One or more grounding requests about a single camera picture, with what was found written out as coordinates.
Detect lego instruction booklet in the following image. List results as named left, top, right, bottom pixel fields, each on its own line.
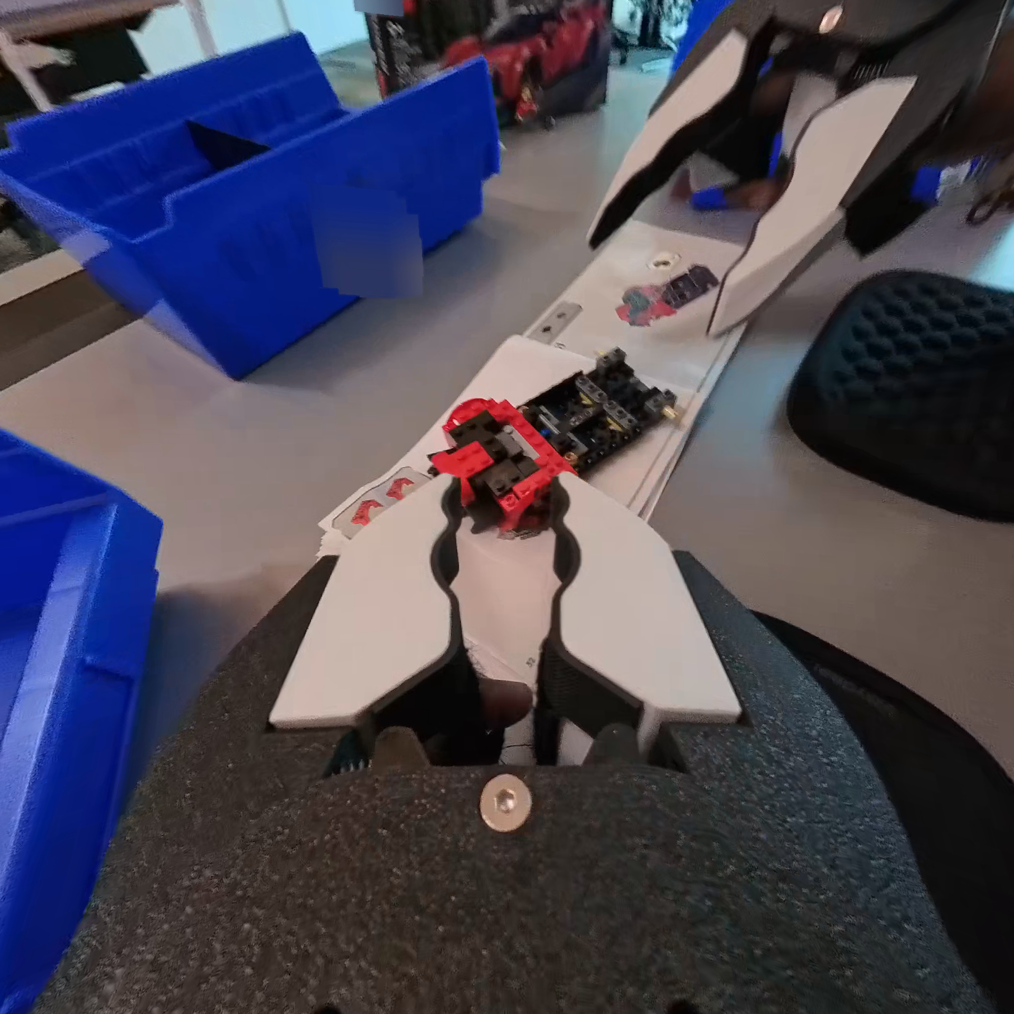
left=317, top=218, right=749, bottom=674

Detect person's right hand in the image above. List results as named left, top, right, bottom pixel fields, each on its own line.
left=717, top=78, right=795, bottom=210

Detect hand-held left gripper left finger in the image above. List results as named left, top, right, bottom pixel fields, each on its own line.
left=269, top=477, right=464, bottom=730

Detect black dimpled cushion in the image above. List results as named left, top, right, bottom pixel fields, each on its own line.
left=786, top=269, right=1014, bottom=524

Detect red and black lego car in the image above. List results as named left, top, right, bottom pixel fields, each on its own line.
left=428, top=347, right=682, bottom=540

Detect blue divided plastic bin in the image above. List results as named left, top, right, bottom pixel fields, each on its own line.
left=0, top=32, right=502, bottom=380

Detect person's left hand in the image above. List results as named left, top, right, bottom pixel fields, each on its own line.
left=479, top=680, right=533, bottom=730

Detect black lego set box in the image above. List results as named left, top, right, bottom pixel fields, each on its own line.
left=364, top=0, right=615, bottom=128

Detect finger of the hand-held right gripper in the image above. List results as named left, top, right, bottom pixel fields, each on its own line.
left=707, top=75, right=920, bottom=337
left=588, top=30, right=773, bottom=248

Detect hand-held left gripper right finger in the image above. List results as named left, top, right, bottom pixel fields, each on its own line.
left=542, top=479, right=743, bottom=762

